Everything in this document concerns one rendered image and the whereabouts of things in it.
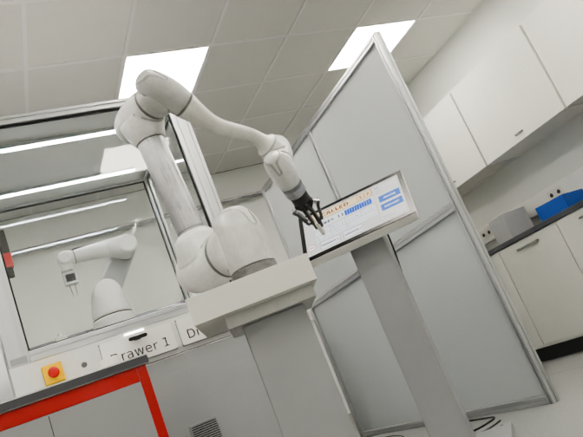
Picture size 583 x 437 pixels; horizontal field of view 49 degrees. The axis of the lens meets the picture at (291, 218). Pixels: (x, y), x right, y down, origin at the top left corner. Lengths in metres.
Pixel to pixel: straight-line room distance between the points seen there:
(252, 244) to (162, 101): 0.61
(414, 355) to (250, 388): 0.69
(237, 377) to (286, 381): 0.80
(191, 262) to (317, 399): 0.63
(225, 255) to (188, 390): 0.78
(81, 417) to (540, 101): 3.90
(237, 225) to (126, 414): 0.66
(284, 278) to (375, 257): 0.95
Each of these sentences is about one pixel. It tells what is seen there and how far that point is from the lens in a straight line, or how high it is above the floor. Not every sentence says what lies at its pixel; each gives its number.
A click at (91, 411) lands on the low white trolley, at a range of 2.02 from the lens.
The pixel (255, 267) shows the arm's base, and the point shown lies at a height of 0.88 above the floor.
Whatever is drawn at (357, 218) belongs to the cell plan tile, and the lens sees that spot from 2.77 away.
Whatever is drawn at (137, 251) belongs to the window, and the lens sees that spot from 2.79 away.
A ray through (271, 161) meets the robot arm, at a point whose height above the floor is 1.30.
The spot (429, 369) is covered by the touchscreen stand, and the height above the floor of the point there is 0.36.
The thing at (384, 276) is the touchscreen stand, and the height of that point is 0.78.
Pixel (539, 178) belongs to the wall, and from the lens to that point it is 5.59.
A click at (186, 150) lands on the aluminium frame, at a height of 1.67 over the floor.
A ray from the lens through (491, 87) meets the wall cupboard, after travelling 5.28.
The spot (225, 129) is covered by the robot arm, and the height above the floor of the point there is 1.45.
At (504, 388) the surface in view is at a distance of 3.49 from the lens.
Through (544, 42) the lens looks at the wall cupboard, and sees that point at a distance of 4.92.
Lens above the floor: 0.49
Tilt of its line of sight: 14 degrees up
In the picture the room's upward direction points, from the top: 22 degrees counter-clockwise
